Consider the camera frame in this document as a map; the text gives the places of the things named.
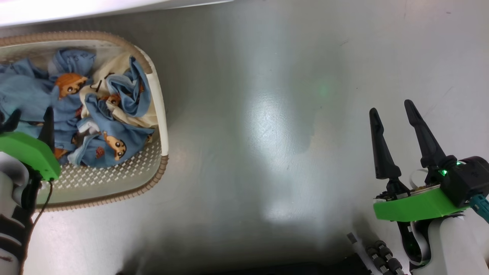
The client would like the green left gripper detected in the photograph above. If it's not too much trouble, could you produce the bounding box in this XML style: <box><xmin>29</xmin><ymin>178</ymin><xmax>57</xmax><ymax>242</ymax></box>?
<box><xmin>0</xmin><ymin>107</ymin><xmax>62</xmax><ymax>182</ymax></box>

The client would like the cream perforated laundry basket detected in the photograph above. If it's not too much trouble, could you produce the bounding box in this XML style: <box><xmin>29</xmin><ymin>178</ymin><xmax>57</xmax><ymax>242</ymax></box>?
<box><xmin>0</xmin><ymin>31</ymin><xmax>169</xmax><ymax>212</ymax></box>

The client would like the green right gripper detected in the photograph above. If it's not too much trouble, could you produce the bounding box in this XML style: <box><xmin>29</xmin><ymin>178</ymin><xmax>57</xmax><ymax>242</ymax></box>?
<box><xmin>369</xmin><ymin>99</ymin><xmax>470</xmax><ymax>222</ymax></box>

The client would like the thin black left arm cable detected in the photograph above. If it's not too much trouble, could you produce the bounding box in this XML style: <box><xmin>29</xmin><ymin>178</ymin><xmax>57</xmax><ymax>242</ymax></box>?
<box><xmin>21</xmin><ymin>180</ymin><xmax>54</xmax><ymax>270</ymax></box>

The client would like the white front-loading washing machine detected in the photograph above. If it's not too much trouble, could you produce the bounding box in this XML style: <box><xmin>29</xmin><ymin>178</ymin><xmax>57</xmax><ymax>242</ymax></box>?
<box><xmin>0</xmin><ymin>0</ymin><xmax>233</xmax><ymax>27</ymax></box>

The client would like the blue bear print garment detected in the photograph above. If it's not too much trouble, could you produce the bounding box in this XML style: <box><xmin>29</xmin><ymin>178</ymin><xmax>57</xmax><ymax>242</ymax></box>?
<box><xmin>0</xmin><ymin>48</ymin><xmax>155</xmax><ymax>168</ymax></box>

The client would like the teal right camera connector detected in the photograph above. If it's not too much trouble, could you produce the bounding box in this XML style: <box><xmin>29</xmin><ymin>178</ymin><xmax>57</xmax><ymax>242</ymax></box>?
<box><xmin>470</xmin><ymin>194</ymin><xmax>489</xmax><ymax>224</ymax></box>

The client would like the black ribbed cable conduit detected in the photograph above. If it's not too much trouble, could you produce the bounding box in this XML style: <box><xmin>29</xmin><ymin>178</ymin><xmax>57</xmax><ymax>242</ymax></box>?
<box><xmin>365</xmin><ymin>240</ymin><xmax>405</xmax><ymax>275</ymax></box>

